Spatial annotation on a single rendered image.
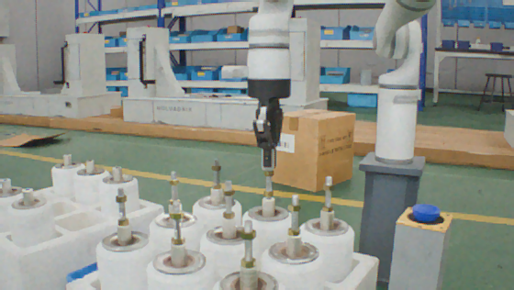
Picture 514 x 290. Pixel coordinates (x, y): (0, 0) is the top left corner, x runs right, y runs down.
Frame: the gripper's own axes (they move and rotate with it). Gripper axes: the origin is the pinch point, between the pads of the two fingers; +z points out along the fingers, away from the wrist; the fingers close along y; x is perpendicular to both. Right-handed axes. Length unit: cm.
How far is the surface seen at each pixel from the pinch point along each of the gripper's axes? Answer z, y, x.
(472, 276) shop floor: 36, 32, -46
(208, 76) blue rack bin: 1, 480, 207
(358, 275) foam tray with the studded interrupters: 17.8, -6.3, -17.1
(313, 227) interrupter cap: 10.4, -4.5, -8.9
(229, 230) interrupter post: 9.3, -12.3, 3.4
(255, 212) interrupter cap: 10.2, -0.3, 2.5
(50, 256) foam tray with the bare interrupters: 19.7, -13.1, 41.4
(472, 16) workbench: -90, 557, -153
